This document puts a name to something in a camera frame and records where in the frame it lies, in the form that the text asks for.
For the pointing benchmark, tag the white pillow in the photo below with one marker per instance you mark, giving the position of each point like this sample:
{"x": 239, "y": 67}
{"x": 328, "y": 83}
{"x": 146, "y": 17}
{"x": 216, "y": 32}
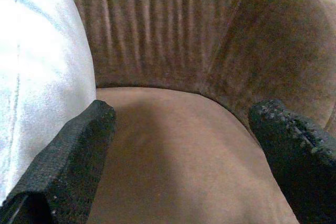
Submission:
{"x": 39, "y": 64}

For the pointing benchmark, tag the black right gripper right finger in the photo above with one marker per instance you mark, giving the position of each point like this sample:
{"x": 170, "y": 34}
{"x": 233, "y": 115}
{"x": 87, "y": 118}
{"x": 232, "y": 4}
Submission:
{"x": 302, "y": 155}

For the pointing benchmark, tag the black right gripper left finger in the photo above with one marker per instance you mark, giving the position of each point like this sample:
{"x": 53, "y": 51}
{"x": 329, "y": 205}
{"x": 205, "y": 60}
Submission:
{"x": 65, "y": 169}

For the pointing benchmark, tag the brown velvet round sofa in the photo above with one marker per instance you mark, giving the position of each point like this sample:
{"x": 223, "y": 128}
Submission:
{"x": 183, "y": 77}

